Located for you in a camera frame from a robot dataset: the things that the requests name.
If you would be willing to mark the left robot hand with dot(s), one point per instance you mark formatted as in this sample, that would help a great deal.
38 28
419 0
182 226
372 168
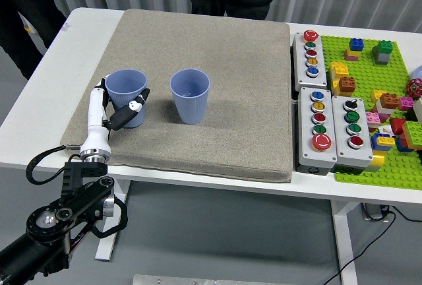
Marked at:
97 116

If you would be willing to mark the blue ribbed plastic cup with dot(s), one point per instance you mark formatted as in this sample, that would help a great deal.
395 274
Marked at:
123 98
191 107

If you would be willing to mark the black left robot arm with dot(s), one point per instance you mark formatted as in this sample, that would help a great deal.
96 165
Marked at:
76 199

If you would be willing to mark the grey-brown fabric mat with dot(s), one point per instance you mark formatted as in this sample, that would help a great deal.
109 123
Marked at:
214 50

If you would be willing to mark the grey five-button control box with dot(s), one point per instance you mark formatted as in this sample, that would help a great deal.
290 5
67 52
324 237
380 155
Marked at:
305 140
303 67

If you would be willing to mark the white table leg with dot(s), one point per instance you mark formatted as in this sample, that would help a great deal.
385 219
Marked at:
344 248
113 232

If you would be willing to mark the pink toy brick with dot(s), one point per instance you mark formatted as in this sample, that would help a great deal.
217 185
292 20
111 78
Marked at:
349 56
373 118
406 103

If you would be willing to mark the blue toy brick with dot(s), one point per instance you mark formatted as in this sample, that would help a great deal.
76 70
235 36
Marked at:
357 45
403 146
376 146

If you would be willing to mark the orange toy brick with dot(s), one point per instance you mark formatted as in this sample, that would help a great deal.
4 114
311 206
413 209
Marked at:
389 100
347 87

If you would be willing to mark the green brick baseplate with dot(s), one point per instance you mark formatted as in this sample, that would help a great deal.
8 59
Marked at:
362 74

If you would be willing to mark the grey toy brick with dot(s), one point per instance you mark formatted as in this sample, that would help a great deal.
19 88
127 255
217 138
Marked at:
382 59

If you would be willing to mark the silver metal plate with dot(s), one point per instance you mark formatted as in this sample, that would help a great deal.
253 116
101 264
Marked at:
181 281

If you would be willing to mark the white toy brick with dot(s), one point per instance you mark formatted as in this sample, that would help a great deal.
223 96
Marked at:
385 110

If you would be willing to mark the pale blue dome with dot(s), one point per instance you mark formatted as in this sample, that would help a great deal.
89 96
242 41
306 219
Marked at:
418 74

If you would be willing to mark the red valve wheel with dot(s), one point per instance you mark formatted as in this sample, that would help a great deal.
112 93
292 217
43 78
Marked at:
414 87

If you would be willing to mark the small white printed brick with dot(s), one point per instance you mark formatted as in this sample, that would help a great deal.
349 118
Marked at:
385 130

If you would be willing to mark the red toy brick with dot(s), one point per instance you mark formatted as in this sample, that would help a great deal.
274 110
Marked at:
398 126

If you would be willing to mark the white block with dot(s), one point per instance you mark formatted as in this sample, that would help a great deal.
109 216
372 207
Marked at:
418 110

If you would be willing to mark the yellow round toy brick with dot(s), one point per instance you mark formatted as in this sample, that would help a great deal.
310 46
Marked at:
378 160

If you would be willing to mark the large green toy brick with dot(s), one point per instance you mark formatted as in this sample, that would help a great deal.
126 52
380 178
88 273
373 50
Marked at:
413 131

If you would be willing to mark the grey power adapter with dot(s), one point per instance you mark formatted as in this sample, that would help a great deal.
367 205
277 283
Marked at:
374 212

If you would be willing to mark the grey selector switch control box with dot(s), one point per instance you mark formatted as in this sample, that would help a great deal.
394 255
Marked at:
339 133

